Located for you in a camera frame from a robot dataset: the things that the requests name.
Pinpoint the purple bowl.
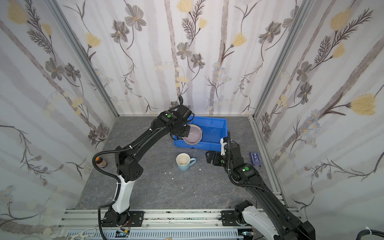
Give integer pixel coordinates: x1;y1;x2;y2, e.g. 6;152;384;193
182;124;203;145

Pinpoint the light blue mug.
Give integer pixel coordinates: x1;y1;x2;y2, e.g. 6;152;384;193
176;153;196;172

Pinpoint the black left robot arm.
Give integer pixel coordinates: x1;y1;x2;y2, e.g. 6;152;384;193
100;104;193;227

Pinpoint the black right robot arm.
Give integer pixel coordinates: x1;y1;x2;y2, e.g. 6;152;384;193
206;138;316;240

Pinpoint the blue plastic bin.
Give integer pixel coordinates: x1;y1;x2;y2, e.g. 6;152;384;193
174;116;229;152

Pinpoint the blue rectangular device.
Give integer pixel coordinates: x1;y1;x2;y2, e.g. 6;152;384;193
250;152;263;167

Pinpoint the brown bottle orange cap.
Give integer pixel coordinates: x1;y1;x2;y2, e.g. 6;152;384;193
95;157;108;168

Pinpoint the black corrugated cable conduit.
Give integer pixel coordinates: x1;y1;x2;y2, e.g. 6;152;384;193
91;146;134;240

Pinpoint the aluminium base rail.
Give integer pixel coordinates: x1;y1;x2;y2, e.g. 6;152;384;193
56;208;301;240

